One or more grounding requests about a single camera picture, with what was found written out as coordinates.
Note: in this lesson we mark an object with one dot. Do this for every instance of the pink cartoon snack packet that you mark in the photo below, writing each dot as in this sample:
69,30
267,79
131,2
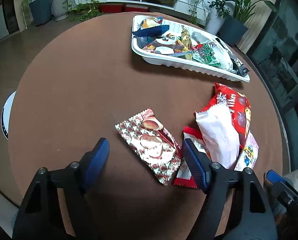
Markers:
249,152

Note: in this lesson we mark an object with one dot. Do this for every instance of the plain white pink packet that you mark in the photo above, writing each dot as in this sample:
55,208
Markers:
219,135

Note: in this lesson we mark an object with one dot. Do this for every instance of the small plant ribbed white pot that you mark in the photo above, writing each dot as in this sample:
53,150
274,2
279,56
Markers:
60,5

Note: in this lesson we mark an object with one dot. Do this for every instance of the white plastic tray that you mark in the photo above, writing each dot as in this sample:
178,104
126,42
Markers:
164,61

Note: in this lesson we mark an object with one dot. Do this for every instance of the blue snack packet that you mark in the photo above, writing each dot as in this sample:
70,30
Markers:
151,30

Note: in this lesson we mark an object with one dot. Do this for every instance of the beige curtain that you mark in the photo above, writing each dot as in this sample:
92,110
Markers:
261,17

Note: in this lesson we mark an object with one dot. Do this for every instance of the black snack packet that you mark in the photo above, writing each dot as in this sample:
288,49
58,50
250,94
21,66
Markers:
240,67

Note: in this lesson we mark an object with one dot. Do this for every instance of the panda print chips packet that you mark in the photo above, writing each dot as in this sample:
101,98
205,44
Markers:
164,41

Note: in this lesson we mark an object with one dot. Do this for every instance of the large-leaf plant blue-grey pot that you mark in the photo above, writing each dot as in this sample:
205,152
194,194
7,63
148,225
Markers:
232,31

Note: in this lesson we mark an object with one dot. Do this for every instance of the white television cabinet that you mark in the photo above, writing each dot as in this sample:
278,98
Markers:
184,5

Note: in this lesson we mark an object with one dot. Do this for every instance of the small red white packet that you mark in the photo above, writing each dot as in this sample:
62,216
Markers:
189,172

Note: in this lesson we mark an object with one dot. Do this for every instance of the green snack packet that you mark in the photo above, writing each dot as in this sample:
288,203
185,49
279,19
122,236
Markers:
209,53

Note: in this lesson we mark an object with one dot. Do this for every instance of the bushy plant tall white pot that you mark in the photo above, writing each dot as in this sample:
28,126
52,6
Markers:
219,23

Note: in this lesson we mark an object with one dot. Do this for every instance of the red star patterned packet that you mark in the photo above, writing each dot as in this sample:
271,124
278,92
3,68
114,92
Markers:
149,145

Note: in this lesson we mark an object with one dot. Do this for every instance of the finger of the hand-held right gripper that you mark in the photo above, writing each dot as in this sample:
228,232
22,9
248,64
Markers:
275,176

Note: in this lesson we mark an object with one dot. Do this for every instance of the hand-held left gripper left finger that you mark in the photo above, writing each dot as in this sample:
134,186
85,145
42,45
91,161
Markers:
93,162

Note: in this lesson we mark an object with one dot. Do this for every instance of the red chocolate ball packet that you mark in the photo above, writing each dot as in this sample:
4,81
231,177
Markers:
239,110

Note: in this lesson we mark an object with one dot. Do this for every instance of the leafy tree in blue-grey pot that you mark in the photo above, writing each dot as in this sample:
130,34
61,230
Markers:
41,10

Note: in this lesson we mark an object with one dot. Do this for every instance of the glass sliding door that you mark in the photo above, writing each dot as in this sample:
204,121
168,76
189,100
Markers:
284,67

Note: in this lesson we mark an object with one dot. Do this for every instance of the red storage box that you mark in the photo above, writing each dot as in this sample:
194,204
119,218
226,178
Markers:
137,8

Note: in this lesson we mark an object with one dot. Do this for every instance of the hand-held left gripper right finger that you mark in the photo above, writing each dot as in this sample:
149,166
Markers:
194,165

